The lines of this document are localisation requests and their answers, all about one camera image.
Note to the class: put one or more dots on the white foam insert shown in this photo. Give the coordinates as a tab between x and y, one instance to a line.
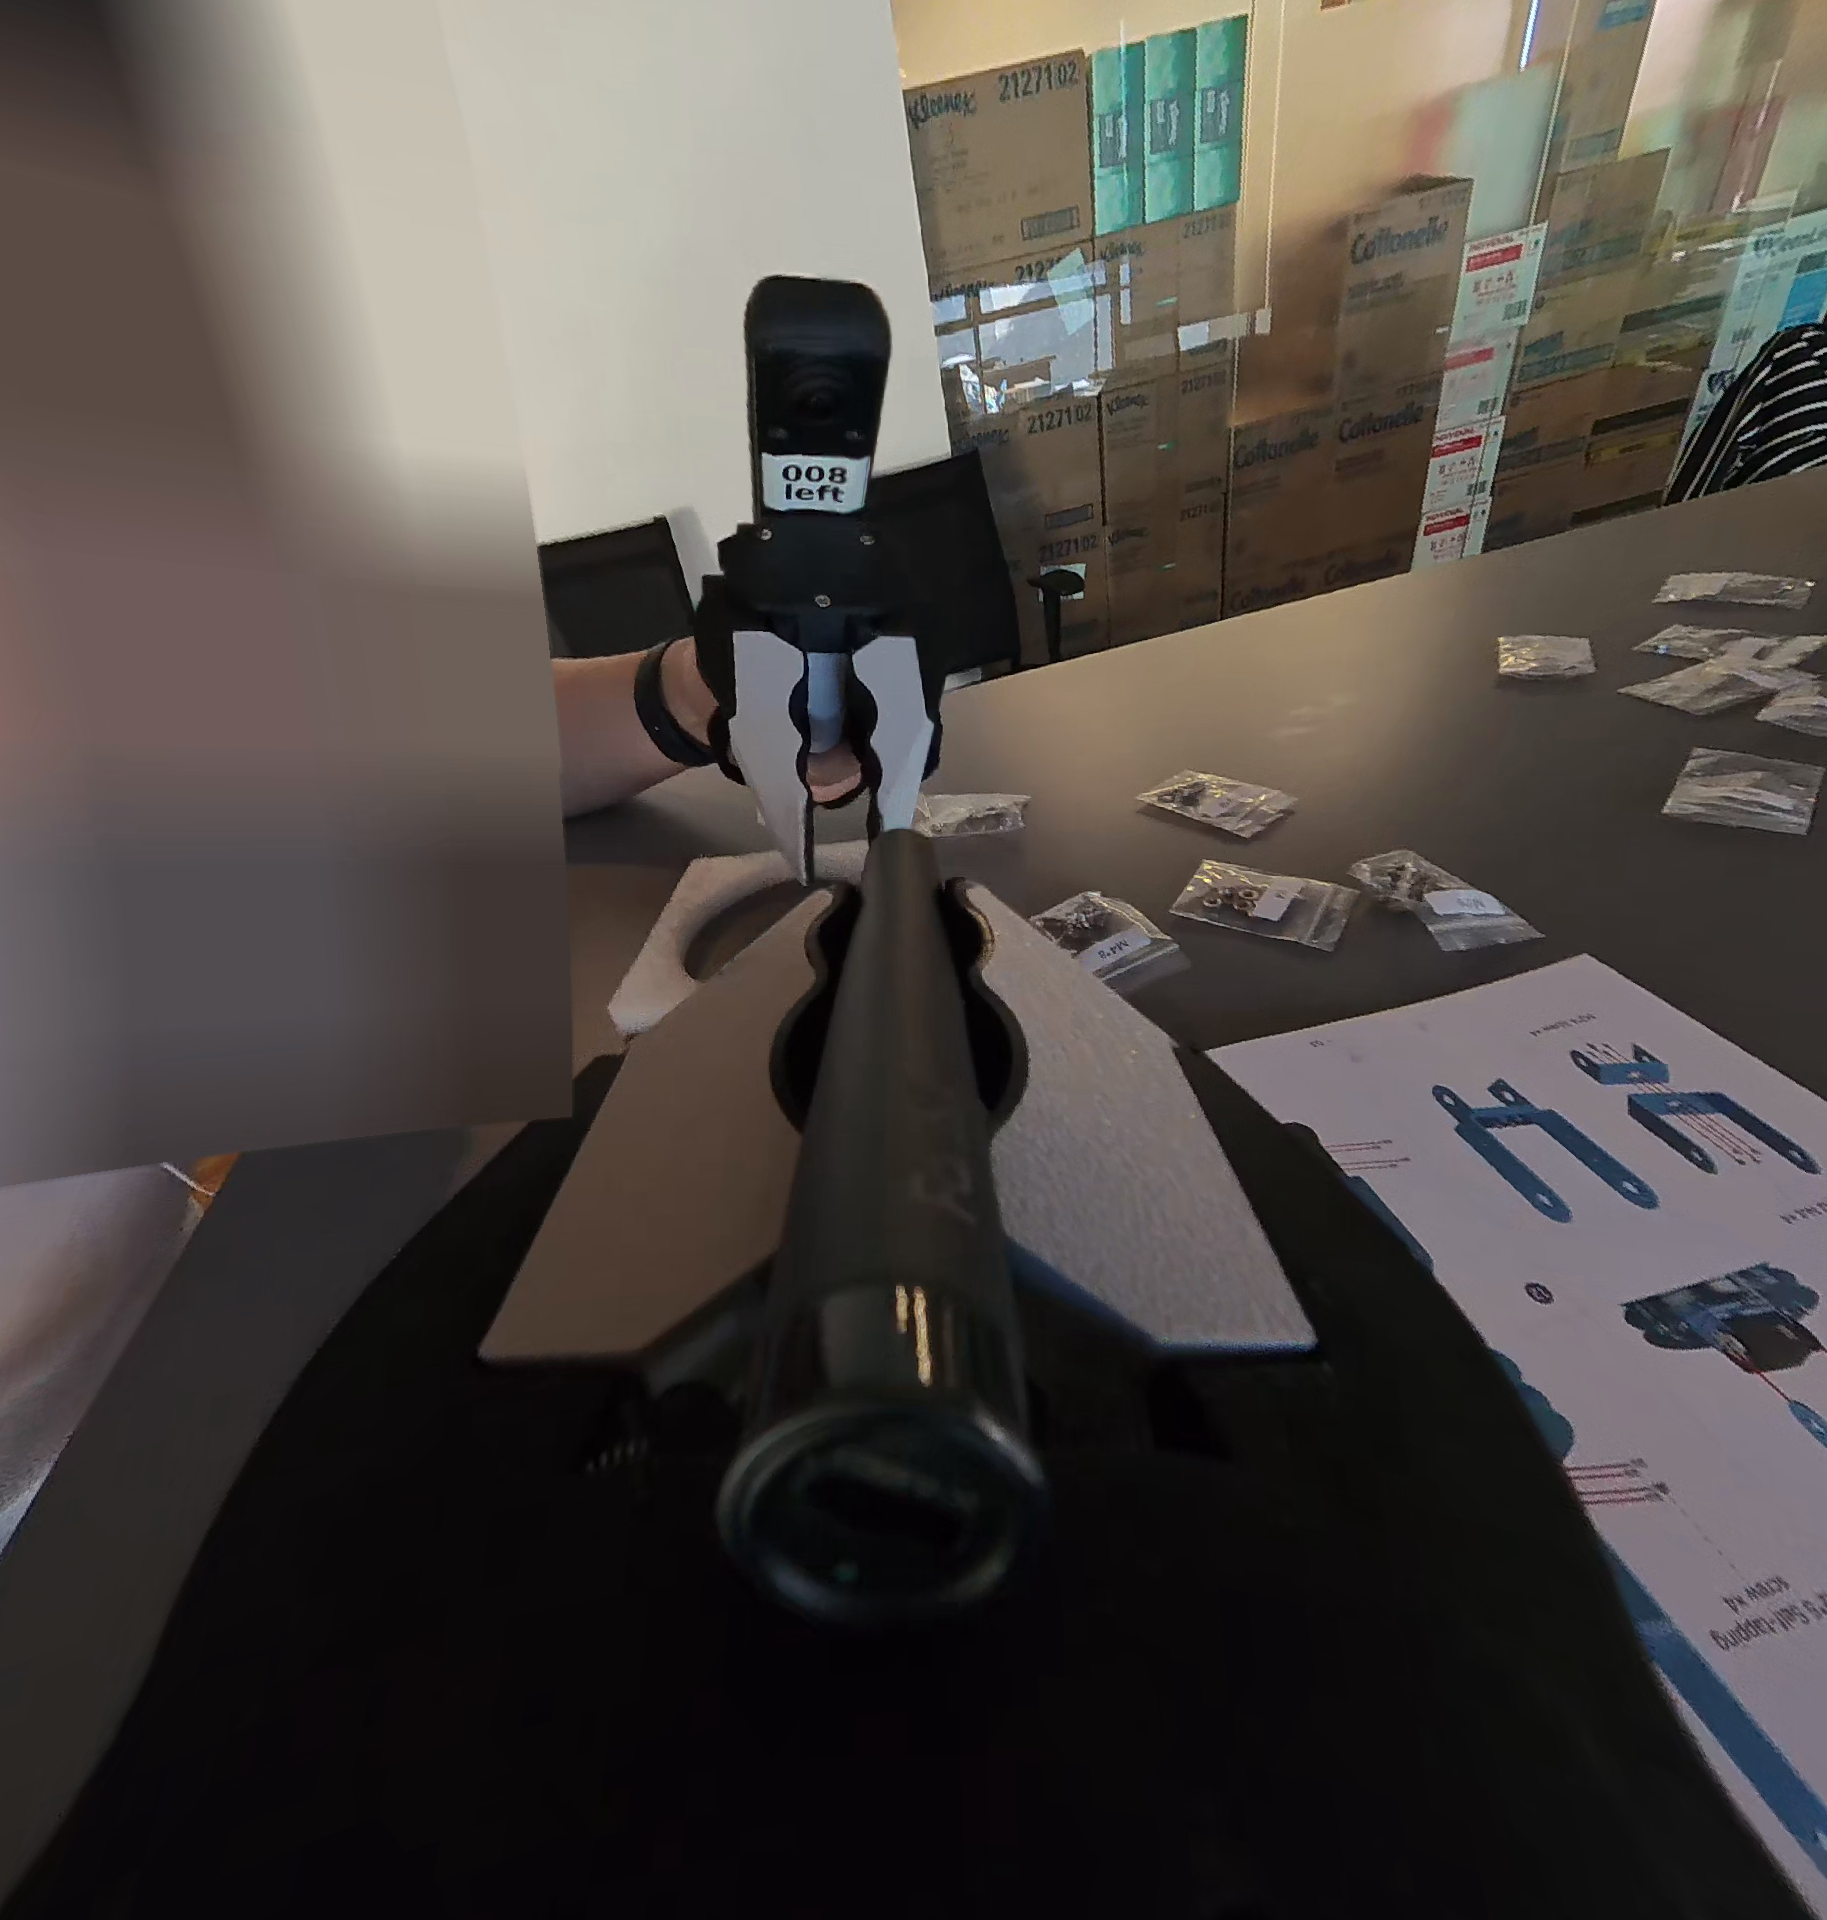
658	976

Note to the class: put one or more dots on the printed assembly manual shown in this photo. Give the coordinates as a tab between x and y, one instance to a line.
1467	1290

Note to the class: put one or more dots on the dark desk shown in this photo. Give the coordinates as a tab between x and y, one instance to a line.
1302	721

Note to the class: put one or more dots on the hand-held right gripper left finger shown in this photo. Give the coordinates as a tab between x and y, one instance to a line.
643	1186

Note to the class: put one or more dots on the black wristband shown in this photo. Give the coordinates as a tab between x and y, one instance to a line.
654	705

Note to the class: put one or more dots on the stack of cardboard boxes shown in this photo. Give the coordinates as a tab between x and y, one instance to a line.
1302	480

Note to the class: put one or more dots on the black electric screwdriver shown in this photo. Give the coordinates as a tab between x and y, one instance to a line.
898	1201

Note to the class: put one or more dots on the black white striped garment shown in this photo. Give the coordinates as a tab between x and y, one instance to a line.
1767	405

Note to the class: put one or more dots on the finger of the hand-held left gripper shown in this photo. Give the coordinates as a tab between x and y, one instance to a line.
896	721
766	721

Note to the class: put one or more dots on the person's left hand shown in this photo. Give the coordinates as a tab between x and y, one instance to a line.
688	691

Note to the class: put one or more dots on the black office chair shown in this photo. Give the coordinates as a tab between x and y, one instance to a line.
966	555
613	586

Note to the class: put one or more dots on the group of clear hardware bags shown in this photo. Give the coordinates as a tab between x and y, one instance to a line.
1258	901

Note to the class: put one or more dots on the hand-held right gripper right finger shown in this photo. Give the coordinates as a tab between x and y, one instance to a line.
1137	1186

